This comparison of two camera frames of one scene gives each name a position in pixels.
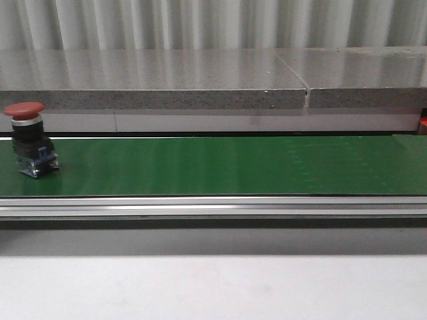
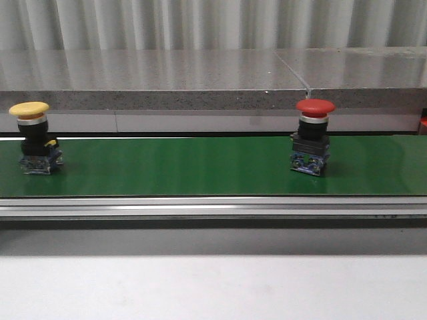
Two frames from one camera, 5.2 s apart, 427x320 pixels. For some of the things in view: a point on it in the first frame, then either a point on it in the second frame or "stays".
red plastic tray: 423,123 stays
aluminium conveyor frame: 216,208 stays
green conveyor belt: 244,165 stays
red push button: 34,151 to 310,144
